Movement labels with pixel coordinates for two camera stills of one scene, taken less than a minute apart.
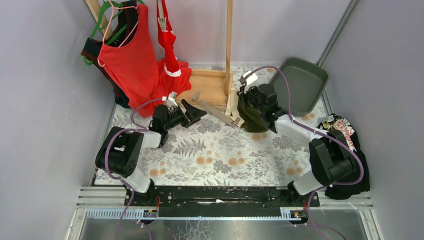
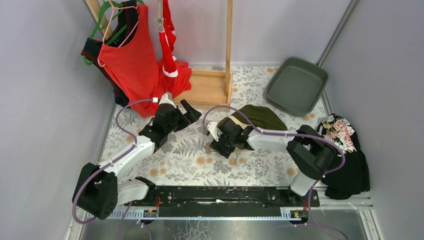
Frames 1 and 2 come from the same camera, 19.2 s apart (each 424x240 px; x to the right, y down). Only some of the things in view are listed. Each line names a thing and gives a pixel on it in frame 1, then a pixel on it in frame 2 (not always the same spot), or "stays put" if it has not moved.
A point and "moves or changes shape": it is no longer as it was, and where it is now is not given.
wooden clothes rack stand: x=213 y=86 stays put
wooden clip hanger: x=233 y=122 -> x=233 y=160
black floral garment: x=345 y=190 stays put
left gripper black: x=185 y=114 stays put
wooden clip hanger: x=162 y=20 moves or changes shape
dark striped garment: x=127 y=19 stays put
